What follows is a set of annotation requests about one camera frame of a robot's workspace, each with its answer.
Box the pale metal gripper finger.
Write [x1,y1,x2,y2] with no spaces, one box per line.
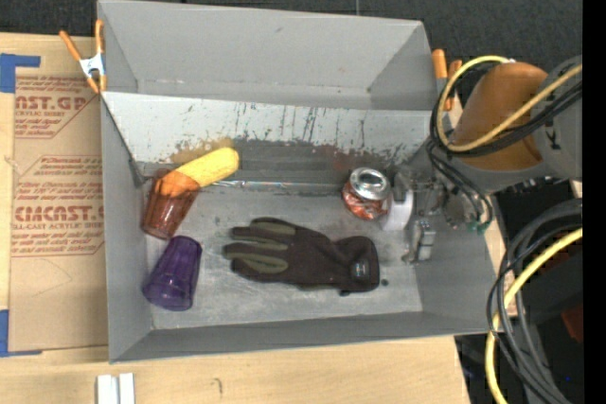
[401,218,436,265]
[394,171,445,207]

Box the crushed orange drink can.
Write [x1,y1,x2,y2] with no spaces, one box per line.
[341,166,395,222]

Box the dark brown glove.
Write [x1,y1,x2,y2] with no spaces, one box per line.
[222,216,382,297]

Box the grey metal bin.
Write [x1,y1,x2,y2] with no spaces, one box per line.
[96,0,504,364]

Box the yellow toy corn cob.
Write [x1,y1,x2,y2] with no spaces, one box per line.
[170,147,241,190]

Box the orange clear plastic cup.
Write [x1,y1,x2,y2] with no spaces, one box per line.
[140,168,201,241]

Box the purple clear plastic cup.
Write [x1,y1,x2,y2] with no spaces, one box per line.
[141,235,204,312]

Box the brown cardboard board red print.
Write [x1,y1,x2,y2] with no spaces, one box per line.
[0,31,111,357]

